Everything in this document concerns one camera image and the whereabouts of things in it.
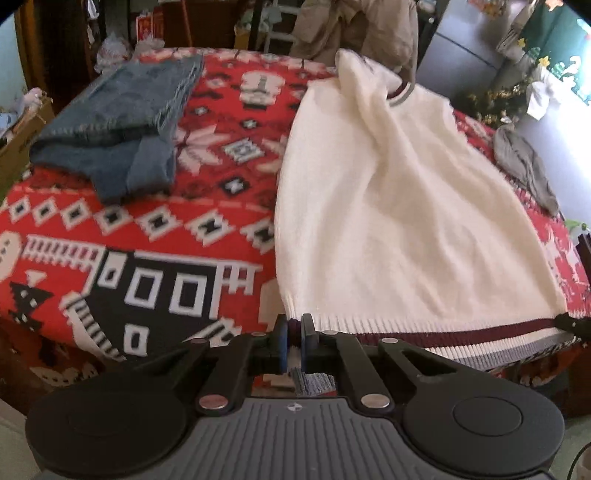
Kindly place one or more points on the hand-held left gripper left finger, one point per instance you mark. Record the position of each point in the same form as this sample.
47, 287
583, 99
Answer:
279, 344

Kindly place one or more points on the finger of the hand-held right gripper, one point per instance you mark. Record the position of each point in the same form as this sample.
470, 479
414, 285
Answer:
575, 326

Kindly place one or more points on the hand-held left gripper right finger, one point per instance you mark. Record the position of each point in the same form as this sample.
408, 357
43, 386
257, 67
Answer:
305, 345

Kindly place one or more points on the white knit sweater vest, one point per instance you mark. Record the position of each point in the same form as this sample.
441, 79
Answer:
392, 207

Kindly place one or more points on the red patterned blanket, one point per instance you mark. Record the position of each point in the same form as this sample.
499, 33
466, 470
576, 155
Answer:
221, 194

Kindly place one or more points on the grey crumpled cloth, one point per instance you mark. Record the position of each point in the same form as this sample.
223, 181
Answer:
526, 166

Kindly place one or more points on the white hanging cloth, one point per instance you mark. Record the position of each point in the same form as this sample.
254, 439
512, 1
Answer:
542, 94

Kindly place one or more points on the small tinsel christmas tree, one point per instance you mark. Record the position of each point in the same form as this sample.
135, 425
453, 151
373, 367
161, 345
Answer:
489, 104

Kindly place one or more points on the blue denim jeans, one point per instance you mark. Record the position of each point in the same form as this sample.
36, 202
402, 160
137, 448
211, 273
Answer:
115, 115

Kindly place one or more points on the green printed curtain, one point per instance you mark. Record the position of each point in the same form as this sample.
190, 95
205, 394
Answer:
558, 41

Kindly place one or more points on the white plastic drawer unit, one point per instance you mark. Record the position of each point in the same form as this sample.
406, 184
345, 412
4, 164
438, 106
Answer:
281, 44

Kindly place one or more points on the silver refrigerator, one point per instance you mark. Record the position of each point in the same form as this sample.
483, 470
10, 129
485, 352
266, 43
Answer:
457, 46

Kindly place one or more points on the beige jacket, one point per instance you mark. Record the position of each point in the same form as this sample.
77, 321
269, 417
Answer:
323, 32

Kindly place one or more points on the cardboard box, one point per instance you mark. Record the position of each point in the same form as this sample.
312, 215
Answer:
23, 143

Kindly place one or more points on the white red-printed plastic bag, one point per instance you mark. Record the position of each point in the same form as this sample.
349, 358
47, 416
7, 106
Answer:
113, 53

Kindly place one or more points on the red printed carton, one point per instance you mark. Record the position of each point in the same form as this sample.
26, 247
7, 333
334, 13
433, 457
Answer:
150, 25

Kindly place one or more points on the white pink plush toy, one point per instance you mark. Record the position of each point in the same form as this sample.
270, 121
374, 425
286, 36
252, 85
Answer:
34, 97

